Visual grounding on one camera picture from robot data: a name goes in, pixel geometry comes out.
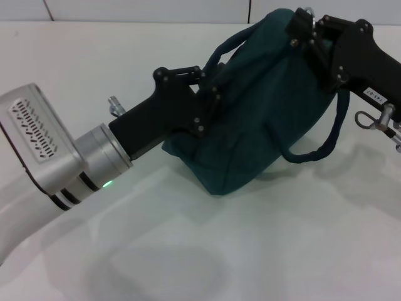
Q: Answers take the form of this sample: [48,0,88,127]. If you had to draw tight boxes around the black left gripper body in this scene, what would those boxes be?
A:
[107,66,205,161]

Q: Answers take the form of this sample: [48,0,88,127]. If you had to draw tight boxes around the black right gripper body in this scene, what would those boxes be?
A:
[331,19,401,122]

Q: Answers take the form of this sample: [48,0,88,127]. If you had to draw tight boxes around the dark teal fabric bag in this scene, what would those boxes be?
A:
[161,6,352,196]

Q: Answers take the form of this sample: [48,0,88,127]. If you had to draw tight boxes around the silver left gripper plug stub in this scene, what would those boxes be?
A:
[107,96,127,117]

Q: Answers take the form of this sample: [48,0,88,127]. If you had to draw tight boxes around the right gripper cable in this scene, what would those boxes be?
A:
[355,111,401,149]

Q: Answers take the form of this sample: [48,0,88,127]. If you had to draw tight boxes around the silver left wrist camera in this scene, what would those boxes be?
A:
[0,83,89,197]

